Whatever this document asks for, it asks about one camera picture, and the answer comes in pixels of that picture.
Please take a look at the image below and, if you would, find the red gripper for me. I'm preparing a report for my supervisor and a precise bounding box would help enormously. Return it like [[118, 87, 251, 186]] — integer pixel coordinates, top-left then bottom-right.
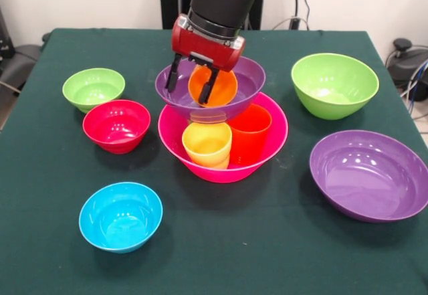
[[165, 13, 246, 105]]

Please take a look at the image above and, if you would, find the orange cup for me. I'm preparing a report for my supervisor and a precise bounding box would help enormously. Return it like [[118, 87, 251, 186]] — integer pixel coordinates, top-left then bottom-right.
[[187, 66, 239, 109]]

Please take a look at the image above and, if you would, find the purple bowl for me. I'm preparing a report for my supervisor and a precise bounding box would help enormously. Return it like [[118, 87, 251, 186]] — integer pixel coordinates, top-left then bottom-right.
[[309, 129, 428, 223], [154, 55, 267, 122]]

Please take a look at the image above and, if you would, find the yellow cup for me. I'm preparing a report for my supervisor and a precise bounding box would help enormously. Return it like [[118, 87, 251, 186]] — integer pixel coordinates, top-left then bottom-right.
[[181, 122, 233, 171]]

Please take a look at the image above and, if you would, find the red cup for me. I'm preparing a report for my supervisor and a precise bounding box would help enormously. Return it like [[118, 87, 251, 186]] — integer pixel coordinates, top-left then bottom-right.
[[227, 103, 273, 168]]

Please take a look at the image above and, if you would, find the large pink bowl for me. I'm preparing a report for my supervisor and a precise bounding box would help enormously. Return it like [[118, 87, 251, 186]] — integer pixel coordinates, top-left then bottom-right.
[[157, 91, 290, 184]]

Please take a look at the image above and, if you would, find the large green bowl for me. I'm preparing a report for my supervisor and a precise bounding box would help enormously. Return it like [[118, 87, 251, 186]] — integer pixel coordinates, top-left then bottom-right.
[[290, 52, 381, 121]]

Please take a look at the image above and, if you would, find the blue bowl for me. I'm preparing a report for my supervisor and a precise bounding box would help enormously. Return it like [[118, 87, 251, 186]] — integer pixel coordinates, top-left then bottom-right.
[[78, 181, 164, 255]]

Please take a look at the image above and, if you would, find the small red bowl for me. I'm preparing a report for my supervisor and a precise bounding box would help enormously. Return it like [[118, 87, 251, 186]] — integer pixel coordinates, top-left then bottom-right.
[[82, 99, 152, 155]]

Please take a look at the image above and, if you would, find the small green bowl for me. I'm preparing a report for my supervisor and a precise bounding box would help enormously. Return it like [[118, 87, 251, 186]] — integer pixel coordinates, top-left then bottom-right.
[[62, 68, 126, 114]]

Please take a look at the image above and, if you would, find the dark green tablecloth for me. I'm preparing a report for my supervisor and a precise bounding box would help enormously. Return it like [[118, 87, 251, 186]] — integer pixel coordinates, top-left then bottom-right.
[[0, 27, 428, 295]]

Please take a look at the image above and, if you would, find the black floor stand base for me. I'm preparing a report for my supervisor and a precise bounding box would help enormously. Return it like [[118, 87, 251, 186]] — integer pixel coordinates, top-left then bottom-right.
[[385, 37, 428, 87], [0, 43, 43, 90]]

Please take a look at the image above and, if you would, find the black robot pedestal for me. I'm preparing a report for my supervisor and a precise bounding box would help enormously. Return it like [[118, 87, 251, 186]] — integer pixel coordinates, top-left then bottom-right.
[[152, 0, 272, 31]]

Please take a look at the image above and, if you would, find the black hanging cable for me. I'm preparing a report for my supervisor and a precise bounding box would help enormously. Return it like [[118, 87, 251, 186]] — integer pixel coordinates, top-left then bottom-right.
[[272, 0, 312, 31]]

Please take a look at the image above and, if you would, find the blue and white cable bundle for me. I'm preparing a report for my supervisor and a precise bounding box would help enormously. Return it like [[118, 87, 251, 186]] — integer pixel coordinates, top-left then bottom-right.
[[399, 59, 428, 104]]

